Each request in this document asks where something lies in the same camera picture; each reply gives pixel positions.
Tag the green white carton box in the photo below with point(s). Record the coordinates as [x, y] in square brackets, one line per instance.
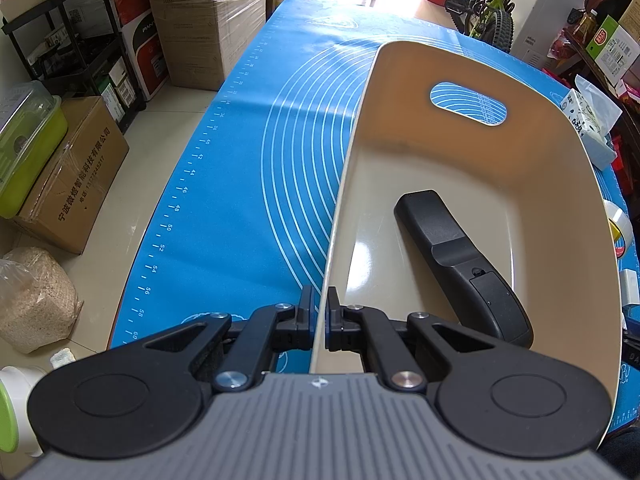
[613, 50]

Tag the beige plastic storage bin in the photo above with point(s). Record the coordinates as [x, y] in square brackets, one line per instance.
[512, 171]

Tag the floor cardboard box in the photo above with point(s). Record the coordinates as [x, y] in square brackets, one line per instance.
[62, 207]

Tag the small silver rectangular box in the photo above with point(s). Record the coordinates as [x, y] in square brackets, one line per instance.
[629, 288]

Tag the black remote control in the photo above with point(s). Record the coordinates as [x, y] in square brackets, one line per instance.
[481, 298]

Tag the bag of grain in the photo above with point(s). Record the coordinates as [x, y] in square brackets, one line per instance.
[39, 303]

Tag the large stacked cardboard box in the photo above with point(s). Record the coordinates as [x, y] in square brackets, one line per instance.
[203, 39]

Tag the white chest freezer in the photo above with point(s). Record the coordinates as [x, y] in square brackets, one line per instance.
[550, 15]

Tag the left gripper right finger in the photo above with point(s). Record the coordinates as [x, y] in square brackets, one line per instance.
[407, 355]

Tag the black metal shelf rack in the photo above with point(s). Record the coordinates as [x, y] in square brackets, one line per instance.
[76, 48]

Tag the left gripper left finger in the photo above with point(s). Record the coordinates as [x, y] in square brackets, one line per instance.
[233, 355]

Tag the tissue pack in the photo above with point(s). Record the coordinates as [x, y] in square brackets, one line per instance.
[593, 115]

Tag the green plastic container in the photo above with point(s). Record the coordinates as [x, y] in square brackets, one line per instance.
[32, 126]

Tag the white masking tape roll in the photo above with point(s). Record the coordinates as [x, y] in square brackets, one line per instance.
[621, 228]

